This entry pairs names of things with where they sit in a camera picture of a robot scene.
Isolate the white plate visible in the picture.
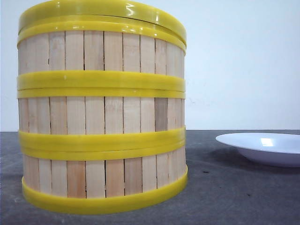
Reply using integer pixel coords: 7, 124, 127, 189
216, 133, 300, 167

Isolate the yellow rimmed bamboo steamer lid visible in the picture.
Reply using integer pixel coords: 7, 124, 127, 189
18, 0, 187, 50

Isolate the bamboo steamer basket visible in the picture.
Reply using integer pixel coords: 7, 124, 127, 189
22, 147, 188, 215
17, 15, 186, 98
19, 96, 185, 159

